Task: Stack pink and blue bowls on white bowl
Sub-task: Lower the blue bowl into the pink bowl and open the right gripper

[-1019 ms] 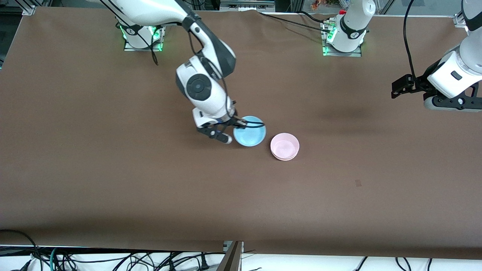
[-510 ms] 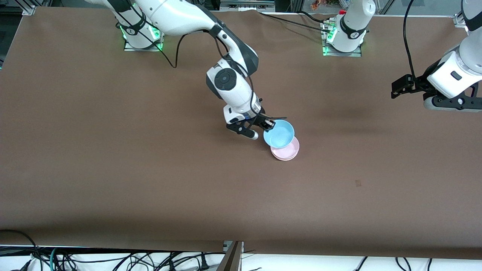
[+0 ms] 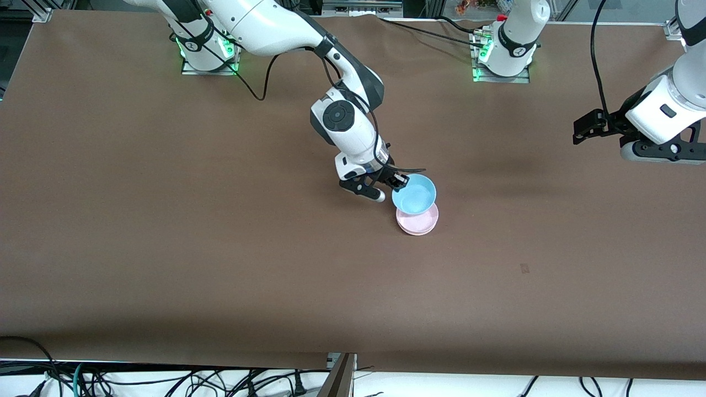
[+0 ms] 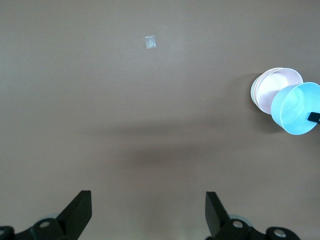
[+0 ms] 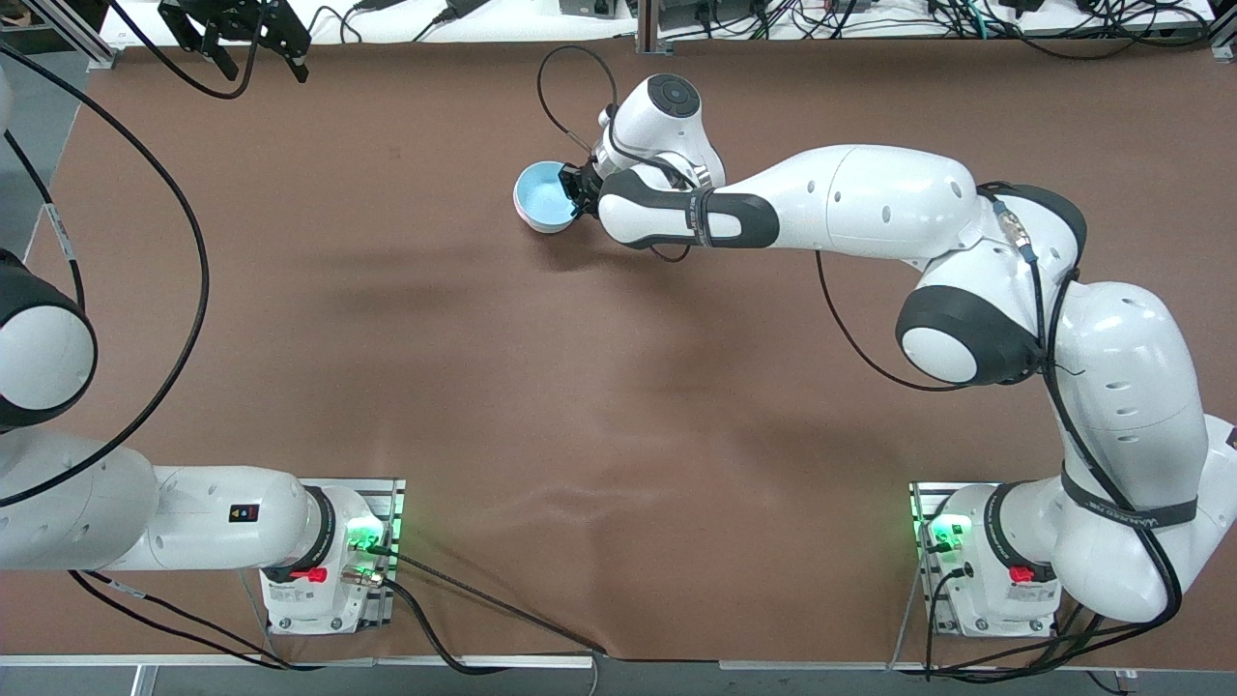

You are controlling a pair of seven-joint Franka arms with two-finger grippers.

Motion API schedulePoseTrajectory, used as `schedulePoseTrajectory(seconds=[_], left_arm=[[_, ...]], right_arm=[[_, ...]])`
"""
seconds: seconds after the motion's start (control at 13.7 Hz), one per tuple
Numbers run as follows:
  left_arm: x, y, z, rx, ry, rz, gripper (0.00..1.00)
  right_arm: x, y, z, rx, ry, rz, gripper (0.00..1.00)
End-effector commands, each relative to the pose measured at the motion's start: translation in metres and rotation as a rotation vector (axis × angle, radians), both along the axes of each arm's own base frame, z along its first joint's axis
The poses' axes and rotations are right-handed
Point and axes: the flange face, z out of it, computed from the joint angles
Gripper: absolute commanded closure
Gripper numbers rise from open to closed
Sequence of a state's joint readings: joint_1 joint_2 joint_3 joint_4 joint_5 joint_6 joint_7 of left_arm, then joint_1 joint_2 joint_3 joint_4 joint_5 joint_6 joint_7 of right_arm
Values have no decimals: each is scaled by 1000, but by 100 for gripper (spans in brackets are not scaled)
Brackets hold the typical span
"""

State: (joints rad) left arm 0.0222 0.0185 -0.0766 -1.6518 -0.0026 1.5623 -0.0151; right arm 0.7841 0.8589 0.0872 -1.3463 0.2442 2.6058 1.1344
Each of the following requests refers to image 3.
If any blue bowl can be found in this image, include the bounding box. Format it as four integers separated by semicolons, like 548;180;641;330
392;174;437;216

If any pink bowl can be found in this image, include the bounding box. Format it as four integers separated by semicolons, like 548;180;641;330
396;203;440;234

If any grey power strip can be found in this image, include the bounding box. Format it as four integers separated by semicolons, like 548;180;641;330
323;0;403;17

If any brown table cover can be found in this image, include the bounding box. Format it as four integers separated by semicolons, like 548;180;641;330
0;10;706;381

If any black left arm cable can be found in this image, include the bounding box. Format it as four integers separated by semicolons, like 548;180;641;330
590;0;614;117

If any aluminium frame profile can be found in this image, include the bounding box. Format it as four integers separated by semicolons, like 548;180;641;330
22;0;54;23
665;0;706;39

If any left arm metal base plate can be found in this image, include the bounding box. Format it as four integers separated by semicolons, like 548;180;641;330
470;30;531;84

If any grey metal post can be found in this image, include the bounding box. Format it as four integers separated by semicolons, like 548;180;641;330
317;353;357;397

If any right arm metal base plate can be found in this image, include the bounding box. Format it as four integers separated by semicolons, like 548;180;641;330
181;25;239;76

